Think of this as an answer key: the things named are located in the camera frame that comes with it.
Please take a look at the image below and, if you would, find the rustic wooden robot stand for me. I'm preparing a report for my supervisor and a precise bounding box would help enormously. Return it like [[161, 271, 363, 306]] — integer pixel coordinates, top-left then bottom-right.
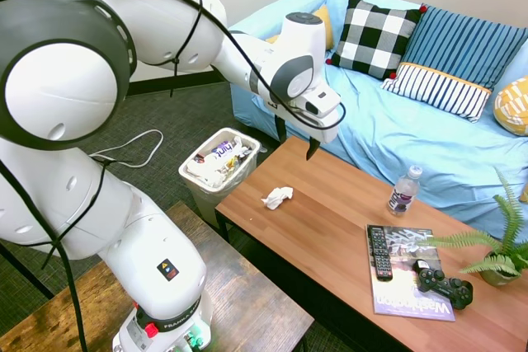
[[0, 200, 315, 352]]

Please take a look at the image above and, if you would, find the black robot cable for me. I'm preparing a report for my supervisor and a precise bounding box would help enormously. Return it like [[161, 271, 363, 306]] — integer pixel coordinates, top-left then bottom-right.
[[0, 0, 347, 352]]

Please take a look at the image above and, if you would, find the Washington magazine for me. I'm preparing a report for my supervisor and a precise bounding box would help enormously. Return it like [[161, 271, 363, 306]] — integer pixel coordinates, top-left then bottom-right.
[[365, 223, 457, 323]]

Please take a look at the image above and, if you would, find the white trash bin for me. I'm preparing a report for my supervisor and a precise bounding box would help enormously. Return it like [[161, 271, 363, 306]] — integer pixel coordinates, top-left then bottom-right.
[[178, 127, 262, 230]]

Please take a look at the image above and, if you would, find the crumpled white tissue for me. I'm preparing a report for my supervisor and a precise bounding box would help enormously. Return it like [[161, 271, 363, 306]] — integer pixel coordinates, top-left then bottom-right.
[[260, 186, 295, 210]]

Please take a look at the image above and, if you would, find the wooden coffee table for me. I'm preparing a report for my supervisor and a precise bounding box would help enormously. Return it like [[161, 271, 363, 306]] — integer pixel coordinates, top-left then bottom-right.
[[214, 136, 528, 352]]

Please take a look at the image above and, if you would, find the blue striped pillow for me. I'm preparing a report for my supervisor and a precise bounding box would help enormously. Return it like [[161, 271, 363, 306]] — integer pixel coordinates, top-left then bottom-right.
[[401, 4, 528, 91]]

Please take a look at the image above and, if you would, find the light blue covered sofa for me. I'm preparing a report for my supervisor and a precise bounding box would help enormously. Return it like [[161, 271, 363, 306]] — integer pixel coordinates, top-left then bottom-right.
[[229, 0, 528, 242]]

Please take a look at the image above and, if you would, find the clear plastic water bottle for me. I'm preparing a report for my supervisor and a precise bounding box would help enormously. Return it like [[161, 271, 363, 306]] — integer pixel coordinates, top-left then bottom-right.
[[386, 164, 423, 218]]

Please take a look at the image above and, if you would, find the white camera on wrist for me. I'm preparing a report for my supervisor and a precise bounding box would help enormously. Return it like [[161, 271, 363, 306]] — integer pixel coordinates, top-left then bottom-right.
[[297, 84, 342, 119]]

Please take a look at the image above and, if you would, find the white navy striped pillow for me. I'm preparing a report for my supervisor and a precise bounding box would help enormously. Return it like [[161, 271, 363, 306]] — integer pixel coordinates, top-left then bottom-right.
[[379, 62, 493, 124]]

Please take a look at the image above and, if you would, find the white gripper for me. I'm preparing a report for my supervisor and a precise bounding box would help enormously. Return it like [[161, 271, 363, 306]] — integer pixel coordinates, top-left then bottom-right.
[[274, 101, 341, 162]]

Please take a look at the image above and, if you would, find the yellow white patterned pillow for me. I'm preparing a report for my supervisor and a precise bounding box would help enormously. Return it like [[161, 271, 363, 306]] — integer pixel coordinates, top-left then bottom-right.
[[493, 76, 528, 137]]

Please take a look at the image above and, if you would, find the black game controller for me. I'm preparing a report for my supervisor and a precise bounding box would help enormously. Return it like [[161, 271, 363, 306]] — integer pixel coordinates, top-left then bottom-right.
[[412, 259, 474, 311]]

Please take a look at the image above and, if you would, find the white floor cable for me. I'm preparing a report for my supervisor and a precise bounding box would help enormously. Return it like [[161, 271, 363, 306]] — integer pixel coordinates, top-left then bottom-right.
[[88, 129, 165, 169]]

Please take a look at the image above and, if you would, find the plain yellow pillow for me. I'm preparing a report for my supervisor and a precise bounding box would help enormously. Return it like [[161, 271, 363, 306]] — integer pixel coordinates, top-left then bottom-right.
[[265, 5, 335, 52]]

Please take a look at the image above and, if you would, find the potted green fern plant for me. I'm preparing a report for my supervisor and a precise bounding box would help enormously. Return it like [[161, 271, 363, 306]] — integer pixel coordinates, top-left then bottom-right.
[[416, 167, 528, 287]]

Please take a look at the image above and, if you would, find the black tv remote control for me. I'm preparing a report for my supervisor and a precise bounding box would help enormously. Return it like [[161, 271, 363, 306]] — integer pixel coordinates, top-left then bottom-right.
[[367, 226, 395, 283]]

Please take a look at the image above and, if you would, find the black white checkered pillow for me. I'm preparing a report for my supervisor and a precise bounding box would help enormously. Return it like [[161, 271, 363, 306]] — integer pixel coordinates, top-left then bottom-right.
[[325, 0, 427, 81]]

